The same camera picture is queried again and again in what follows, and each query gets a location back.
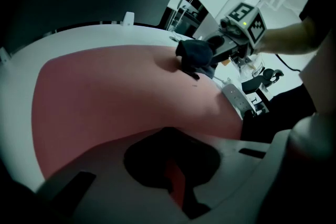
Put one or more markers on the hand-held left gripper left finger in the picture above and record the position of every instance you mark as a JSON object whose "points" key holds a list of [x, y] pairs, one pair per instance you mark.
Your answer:
{"points": [[110, 186]]}

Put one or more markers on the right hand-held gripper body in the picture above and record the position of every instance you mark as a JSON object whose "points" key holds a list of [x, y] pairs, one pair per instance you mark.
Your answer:
{"points": [[246, 23]]}

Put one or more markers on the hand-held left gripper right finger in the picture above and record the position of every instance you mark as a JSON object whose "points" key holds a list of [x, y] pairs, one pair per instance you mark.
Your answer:
{"points": [[241, 170]]}

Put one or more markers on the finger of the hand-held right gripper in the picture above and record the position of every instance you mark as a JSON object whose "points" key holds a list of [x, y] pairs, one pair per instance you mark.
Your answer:
{"points": [[224, 48]]}

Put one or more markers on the dark blue pouch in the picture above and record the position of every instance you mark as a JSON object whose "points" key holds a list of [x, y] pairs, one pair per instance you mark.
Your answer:
{"points": [[195, 53]]}

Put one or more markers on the red mat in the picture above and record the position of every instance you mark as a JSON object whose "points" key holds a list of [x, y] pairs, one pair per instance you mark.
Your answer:
{"points": [[118, 91]]}

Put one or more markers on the person's right forearm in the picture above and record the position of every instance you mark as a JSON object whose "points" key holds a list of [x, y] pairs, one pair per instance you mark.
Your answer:
{"points": [[288, 39]]}

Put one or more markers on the black office chair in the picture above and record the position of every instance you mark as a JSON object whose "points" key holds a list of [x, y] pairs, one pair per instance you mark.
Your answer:
{"points": [[262, 81]]}

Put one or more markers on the person's black garment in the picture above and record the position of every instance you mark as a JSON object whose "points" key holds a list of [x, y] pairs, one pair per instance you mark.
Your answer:
{"points": [[308, 11]]}

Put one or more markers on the white divider bracket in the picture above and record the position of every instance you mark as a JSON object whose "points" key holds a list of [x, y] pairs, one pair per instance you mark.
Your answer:
{"points": [[128, 18], [4, 55]]}

